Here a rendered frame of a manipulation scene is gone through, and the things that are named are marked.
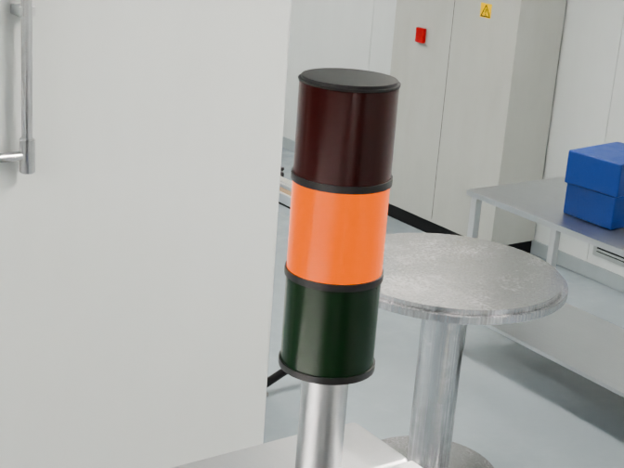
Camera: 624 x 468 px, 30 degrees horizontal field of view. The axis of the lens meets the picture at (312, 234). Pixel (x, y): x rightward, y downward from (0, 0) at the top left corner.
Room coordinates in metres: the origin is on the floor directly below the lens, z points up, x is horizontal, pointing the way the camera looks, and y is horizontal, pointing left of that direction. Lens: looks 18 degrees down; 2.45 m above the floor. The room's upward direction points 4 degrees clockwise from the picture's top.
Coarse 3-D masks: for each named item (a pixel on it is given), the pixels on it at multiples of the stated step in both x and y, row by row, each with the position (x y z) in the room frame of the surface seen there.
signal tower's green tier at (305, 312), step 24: (288, 288) 0.55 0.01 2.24; (288, 312) 0.55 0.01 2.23; (312, 312) 0.54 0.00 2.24; (336, 312) 0.54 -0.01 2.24; (360, 312) 0.54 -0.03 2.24; (288, 336) 0.55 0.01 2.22; (312, 336) 0.54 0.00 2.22; (336, 336) 0.54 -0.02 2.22; (360, 336) 0.54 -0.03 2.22; (288, 360) 0.55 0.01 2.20; (312, 360) 0.54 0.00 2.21; (336, 360) 0.54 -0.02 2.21; (360, 360) 0.54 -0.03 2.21
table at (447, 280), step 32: (384, 256) 4.48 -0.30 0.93; (416, 256) 4.50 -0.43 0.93; (448, 256) 4.54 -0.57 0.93; (480, 256) 4.57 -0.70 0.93; (512, 256) 4.60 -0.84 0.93; (384, 288) 4.11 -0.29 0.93; (416, 288) 4.13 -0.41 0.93; (448, 288) 4.16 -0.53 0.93; (480, 288) 4.19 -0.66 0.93; (512, 288) 4.21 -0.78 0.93; (544, 288) 4.24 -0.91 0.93; (448, 320) 3.93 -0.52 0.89; (480, 320) 3.93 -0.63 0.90; (512, 320) 3.97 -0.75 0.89; (448, 352) 4.31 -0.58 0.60; (416, 384) 4.37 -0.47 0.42; (448, 384) 4.32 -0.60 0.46; (416, 416) 4.34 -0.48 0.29; (448, 416) 4.33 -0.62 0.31; (416, 448) 4.33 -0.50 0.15; (448, 448) 4.35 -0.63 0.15
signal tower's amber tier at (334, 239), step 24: (312, 192) 0.54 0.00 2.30; (384, 192) 0.55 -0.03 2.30; (312, 216) 0.54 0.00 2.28; (336, 216) 0.53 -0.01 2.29; (360, 216) 0.54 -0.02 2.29; (384, 216) 0.55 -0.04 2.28; (288, 240) 0.56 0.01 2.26; (312, 240) 0.54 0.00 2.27; (336, 240) 0.53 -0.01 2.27; (360, 240) 0.54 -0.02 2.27; (384, 240) 0.56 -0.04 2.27; (288, 264) 0.55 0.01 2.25; (312, 264) 0.54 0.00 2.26; (336, 264) 0.53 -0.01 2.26; (360, 264) 0.54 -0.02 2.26
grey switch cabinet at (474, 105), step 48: (432, 0) 7.92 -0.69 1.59; (480, 0) 7.55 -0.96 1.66; (528, 0) 7.29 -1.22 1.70; (432, 48) 7.88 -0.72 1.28; (480, 48) 7.51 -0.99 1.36; (528, 48) 7.32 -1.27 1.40; (432, 96) 7.84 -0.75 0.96; (480, 96) 7.46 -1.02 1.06; (528, 96) 7.36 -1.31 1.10; (432, 144) 7.80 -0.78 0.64; (480, 144) 7.42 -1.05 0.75; (528, 144) 7.39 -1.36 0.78; (432, 192) 7.76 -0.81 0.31; (528, 240) 7.46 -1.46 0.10
